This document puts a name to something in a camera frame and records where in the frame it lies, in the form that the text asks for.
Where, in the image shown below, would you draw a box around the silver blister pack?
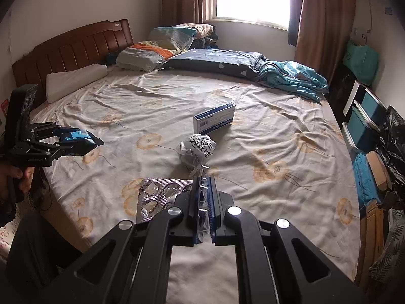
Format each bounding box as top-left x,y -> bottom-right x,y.
135,178 -> 195,226

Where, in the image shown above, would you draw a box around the teal storage box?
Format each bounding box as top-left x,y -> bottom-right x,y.
341,101 -> 381,153
360,88 -> 389,131

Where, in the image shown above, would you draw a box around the orange striped pillow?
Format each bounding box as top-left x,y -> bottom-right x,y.
115,40 -> 178,72

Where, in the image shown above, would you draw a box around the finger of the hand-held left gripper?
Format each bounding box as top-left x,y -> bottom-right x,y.
24,121 -> 79,141
12,136 -> 105,168

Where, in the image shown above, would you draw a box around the flat wooden cardboard box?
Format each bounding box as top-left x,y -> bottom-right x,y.
357,202 -> 393,289

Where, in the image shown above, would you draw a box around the dark blue pillow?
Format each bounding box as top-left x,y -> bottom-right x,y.
161,48 -> 264,79

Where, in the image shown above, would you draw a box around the brown cardboard box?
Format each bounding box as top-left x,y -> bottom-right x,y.
365,150 -> 397,191

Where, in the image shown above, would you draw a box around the teal patterned pillow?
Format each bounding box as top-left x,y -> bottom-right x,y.
148,27 -> 197,52

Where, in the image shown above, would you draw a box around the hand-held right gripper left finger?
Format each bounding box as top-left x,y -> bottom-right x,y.
47,176 -> 204,304

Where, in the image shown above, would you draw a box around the leaf patterned cloth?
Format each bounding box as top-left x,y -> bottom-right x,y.
368,208 -> 405,292

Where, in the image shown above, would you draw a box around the green bag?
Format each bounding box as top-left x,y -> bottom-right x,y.
343,39 -> 380,87

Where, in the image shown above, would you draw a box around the teal blanket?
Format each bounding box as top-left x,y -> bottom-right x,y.
254,59 -> 330,102

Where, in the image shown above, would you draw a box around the beige blanket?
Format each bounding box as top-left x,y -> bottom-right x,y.
172,23 -> 215,39

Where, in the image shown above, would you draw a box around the wooden headboard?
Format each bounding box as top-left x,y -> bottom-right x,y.
12,18 -> 135,110

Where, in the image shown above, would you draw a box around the white pillow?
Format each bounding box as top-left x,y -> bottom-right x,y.
46,64 -> 109,104

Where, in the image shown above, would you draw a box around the floral bed sheet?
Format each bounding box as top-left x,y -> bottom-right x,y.
30,66 -> 362,304

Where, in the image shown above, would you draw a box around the person's left hand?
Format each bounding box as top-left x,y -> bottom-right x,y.
0,164 -> 36,201

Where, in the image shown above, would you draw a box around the black suitcase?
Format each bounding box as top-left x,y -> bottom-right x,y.
332,63 -> 359,125

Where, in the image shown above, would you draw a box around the blue white medicine box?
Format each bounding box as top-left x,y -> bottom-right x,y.
193,101 -> 237,136

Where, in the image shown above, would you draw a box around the white plastic bag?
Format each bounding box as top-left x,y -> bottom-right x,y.
176,134 -> 218,178

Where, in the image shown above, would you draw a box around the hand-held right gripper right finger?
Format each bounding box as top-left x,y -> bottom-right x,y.
208,176 -> 368,304

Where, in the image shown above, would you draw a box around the blue snack wrapper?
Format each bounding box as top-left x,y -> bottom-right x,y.
59,128 -> 105,157

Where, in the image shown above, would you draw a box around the black plastic bag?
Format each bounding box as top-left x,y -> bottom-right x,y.
374,105 -> 405,191

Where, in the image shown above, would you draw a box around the person's black pants legs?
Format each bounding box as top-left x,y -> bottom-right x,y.
6,212 -> 94,304

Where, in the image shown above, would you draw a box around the dark clothes pile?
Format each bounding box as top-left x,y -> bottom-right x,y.
190,25 -> 219,51

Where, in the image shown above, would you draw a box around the brown curtain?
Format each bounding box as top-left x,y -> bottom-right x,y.
287,0 -> 357,83
161,0 -> 210,28

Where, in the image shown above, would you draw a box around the white board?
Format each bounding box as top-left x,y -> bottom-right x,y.
343,80 -> 362,121

